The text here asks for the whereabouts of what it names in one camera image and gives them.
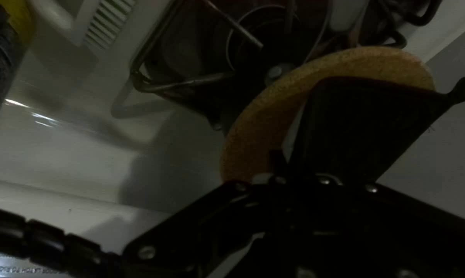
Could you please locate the black stove grate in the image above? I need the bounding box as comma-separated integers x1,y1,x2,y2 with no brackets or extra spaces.
130,0,443,133

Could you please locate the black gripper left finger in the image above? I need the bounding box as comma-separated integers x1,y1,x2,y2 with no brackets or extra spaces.
123,181,270,262

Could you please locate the black ribbed cable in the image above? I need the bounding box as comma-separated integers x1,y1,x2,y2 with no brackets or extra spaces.
0,205,125,276

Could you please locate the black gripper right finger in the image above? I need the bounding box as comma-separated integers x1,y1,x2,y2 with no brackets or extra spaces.
290,77,465,184

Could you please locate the white gas stove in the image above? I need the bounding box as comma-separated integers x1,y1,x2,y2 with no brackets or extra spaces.
0,0,465,259

